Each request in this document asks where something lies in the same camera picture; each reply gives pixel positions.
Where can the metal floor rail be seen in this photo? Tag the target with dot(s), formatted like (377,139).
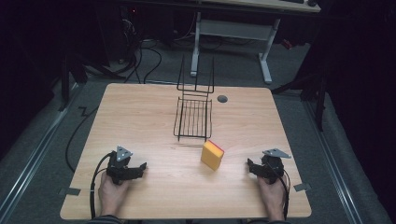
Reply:
(333,161)
(34,149)

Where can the person's right hand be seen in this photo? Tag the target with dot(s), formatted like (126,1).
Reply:
(274,197)

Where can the grey tape piece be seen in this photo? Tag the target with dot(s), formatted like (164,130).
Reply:
(73,191)
(302,187)

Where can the dark metal stand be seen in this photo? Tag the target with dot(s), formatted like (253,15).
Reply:
(70,81)
(311,93)

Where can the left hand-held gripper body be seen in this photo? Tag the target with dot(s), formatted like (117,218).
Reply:
(118,165)

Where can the person's left hand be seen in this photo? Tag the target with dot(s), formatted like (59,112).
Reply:
(111,194)

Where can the yellow sponge with red side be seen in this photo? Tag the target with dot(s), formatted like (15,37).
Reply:
(212,155)

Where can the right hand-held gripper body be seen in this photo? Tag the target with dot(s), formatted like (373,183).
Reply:
(274,166)

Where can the white frame desk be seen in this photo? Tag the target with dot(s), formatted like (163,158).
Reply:
(236,29)

